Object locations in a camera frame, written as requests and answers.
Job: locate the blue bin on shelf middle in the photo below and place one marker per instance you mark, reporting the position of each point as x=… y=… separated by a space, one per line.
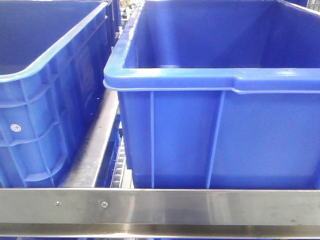
x=220 y=94

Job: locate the blue bin on shelf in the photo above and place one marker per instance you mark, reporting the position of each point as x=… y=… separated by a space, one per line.
x=220 y=94
x=52 y=59

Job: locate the stainless steel shelf rack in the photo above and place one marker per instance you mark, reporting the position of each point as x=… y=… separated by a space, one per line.
x=193 y=212

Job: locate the blue bin on shelf left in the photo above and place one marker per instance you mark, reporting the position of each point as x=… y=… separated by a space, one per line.
x=52 y=59

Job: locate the roller conveyor track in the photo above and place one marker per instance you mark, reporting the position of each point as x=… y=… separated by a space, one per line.
x=119 y=167

